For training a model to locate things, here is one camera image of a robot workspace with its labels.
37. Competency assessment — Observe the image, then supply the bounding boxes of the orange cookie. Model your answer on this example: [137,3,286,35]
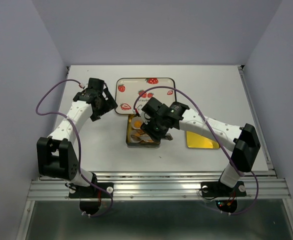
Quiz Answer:
[145,138,154,143]
[132,120,142,129]

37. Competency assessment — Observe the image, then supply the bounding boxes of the black gold cookie tin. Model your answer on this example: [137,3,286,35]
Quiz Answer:
[125,114,160,148]

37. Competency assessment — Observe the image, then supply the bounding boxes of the gold tin lid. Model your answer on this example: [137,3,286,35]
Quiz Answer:
[185,131,220,149]

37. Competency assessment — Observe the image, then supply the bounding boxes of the steel tongs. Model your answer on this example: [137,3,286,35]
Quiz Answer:
[141,134,173,143]

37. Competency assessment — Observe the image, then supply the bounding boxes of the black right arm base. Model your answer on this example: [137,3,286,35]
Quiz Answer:
[199,181,247,199]

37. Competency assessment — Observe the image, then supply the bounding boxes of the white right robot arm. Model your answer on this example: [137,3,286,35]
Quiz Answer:
[136,97,261,195]

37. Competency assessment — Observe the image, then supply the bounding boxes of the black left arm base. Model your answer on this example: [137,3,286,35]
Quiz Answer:
[64,183,111,199]

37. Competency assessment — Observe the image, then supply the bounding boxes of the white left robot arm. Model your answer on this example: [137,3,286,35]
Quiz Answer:
[36,78,118,197]

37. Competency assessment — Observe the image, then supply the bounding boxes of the white paper cup back left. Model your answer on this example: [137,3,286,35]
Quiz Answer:
[130,116,144,130]

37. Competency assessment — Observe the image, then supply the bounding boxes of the white paper cup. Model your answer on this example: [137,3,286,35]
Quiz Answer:
[130,116,144,130]
[128,130,143,143]

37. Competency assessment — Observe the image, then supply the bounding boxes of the white paper cup front left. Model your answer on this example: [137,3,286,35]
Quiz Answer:
[128,130,143,143]

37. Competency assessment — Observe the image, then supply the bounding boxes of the strawberry print tray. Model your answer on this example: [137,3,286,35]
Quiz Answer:
[115,77,177,115]

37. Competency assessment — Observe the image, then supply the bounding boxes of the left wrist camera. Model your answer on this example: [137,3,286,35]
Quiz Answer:
[87,77,105,92]

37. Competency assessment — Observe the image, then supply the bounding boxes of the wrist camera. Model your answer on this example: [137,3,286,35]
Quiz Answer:
[141,97,162,117]
[87,77,105,92]

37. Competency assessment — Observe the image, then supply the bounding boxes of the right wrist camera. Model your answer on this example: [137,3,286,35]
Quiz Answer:
[141,97,162,117]

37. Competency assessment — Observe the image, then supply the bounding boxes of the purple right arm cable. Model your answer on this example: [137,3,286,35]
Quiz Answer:
[132,86,260,216]

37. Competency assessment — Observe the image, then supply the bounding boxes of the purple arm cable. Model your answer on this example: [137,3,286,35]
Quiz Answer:
[132,86,260,216]
[35,79,114,218]

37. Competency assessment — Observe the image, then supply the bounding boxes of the aluminium front frame rail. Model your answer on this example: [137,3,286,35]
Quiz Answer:
[27,170,291,201]

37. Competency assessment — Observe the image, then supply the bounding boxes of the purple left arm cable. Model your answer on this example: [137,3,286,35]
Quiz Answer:
[35,79,114,218]

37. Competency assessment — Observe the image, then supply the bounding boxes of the aluminium table edge rail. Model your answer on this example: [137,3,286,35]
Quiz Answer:
[237,65,278,178]

